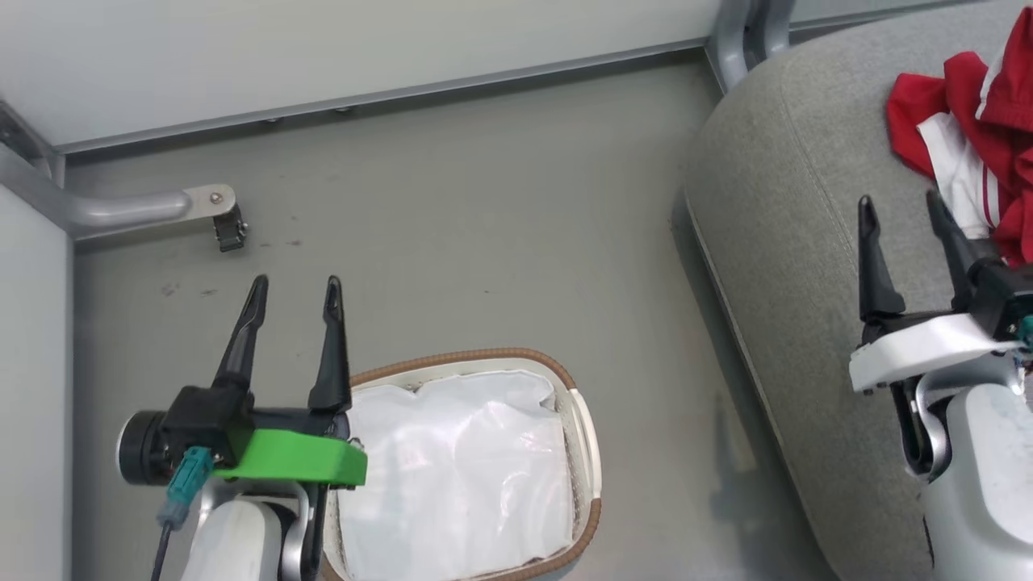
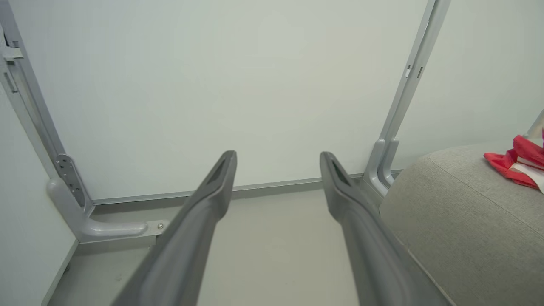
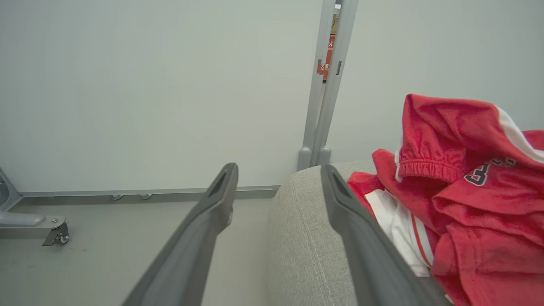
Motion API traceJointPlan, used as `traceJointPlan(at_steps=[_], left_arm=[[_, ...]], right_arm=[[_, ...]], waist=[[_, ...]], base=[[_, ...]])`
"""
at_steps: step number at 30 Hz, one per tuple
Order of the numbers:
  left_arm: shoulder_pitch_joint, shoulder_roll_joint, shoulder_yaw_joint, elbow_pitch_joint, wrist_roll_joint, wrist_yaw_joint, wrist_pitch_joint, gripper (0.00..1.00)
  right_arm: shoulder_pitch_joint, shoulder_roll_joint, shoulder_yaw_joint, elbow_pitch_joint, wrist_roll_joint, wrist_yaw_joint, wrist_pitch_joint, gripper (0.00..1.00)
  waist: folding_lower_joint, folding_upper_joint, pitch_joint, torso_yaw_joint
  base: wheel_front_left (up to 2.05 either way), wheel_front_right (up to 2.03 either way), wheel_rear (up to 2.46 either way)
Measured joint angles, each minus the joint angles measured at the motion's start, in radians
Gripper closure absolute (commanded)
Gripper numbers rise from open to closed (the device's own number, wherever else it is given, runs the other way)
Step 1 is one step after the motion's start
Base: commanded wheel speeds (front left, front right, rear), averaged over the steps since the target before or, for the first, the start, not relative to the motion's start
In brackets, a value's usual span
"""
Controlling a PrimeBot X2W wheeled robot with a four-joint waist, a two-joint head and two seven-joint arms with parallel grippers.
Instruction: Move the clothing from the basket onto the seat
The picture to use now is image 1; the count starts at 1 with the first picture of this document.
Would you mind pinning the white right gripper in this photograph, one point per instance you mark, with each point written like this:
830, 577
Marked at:
928, 351

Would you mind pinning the white plastic basket liner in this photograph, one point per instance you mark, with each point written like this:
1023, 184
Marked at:
460, 476

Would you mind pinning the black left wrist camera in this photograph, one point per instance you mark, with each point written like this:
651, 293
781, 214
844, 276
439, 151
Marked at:
190, 428

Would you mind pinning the small black caster clamp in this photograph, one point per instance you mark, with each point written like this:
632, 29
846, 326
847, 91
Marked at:
231, 231

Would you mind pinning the white laundry basket brown rim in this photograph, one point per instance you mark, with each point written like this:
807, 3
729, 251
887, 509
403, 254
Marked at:
587, 452

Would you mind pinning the grey metal support bracket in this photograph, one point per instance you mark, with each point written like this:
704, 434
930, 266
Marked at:
137, 208
746, 36

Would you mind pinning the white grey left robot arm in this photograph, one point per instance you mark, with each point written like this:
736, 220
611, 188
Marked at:
242, 532

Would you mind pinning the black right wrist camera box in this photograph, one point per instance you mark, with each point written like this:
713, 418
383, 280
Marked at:
1005, 294

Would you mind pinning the grey metal corner post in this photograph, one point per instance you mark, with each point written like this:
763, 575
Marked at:
24, 137

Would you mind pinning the long grey wall base rail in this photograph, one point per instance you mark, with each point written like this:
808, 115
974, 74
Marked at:
403, 87

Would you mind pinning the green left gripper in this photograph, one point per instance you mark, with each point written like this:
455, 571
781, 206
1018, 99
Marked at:
299, 456

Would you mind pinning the grey fabric sofa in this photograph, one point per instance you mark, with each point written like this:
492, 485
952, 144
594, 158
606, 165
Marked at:
791, 242

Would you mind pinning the red and white garment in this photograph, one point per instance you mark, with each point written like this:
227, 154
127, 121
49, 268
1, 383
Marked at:
968, 89

